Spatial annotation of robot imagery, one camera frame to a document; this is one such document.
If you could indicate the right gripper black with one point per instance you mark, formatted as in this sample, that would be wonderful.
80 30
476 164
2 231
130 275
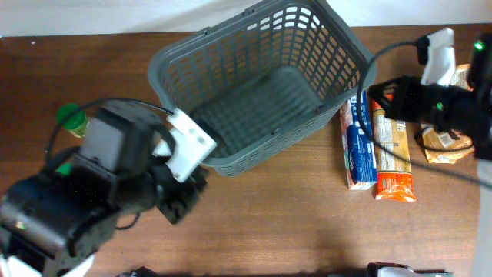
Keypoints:
401 108

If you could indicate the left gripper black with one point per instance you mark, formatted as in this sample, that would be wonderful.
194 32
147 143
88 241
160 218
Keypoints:
191 188

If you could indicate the tan snack bag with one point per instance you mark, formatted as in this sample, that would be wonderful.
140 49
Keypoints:
444 147

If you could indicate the blue biscuit box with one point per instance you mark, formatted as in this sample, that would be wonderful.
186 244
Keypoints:
359 155

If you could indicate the orange cracker packet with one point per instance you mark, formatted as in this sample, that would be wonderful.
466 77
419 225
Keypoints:
394 175

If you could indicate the grey plastic basket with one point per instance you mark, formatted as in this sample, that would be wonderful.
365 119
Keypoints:
264 79

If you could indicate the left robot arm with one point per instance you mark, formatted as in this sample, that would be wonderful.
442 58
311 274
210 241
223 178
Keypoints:
130 161

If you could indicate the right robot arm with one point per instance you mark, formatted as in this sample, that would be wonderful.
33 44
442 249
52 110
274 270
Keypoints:
469 112

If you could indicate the green lid jar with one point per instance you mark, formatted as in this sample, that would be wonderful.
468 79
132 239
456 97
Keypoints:
77 124

